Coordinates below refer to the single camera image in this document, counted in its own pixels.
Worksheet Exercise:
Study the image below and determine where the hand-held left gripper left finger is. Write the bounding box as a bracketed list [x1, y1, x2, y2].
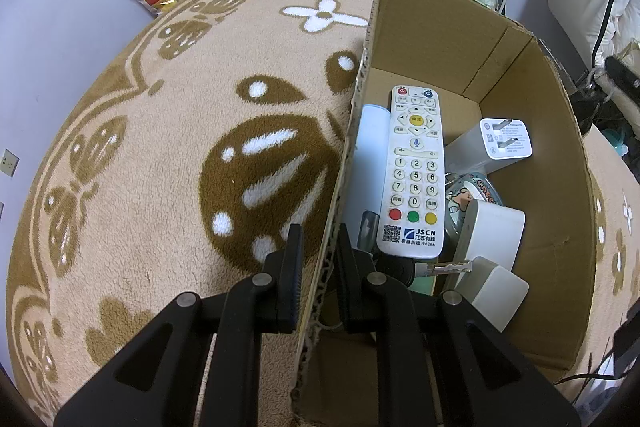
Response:
[52, 223, 305, 427]

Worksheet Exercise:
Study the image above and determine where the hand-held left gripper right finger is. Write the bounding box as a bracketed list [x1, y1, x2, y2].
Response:
[334, 223, 581, 427]

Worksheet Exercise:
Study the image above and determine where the black head key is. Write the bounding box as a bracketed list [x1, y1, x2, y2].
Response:
[376, 254, 473, 290]

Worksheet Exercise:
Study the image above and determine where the white remote control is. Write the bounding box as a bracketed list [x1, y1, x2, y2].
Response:
[376, 84, 446, 260]

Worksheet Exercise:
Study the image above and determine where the light blue cylinder case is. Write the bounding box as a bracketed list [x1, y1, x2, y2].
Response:
[345, 104, 392, 253]

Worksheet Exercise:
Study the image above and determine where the cartoon print earbuds case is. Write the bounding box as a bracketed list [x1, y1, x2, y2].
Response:
[442, 172, 503, 253]

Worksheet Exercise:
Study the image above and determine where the cardboard box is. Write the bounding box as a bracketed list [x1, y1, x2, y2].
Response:
[289, 0, 601, 423]

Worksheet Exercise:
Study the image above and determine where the white power adapter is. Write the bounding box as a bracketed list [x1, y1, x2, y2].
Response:
[444, 118, 533, 175]

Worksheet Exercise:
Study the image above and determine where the teal plastic toy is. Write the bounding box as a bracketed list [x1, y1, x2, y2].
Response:
[602, 127, 631, 158]

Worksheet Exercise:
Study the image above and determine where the wall socket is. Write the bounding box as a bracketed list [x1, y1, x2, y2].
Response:
[0, 148, 20, 178]

